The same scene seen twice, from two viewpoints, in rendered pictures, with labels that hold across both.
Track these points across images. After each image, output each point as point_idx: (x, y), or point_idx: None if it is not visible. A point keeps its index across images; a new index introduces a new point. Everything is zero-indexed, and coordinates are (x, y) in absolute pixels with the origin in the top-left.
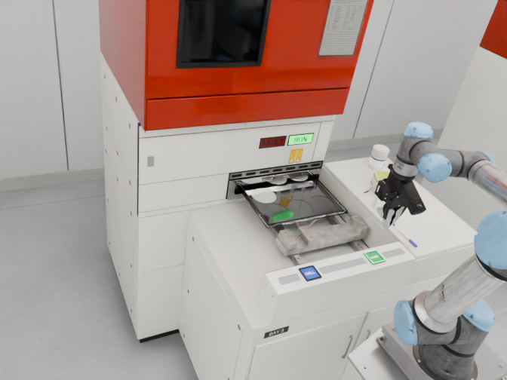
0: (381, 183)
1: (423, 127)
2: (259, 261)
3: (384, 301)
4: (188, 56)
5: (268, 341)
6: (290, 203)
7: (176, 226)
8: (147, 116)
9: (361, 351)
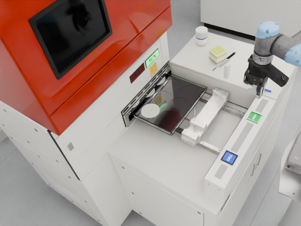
0: (247, 74)
1: (270, 25)
2: (180, 159)
3: (264, 133)
4: (61, 64)
5: (222, 210)
6: (170, 106)
7: (105, 166)
8: (56, 126)
9: (283, 183)
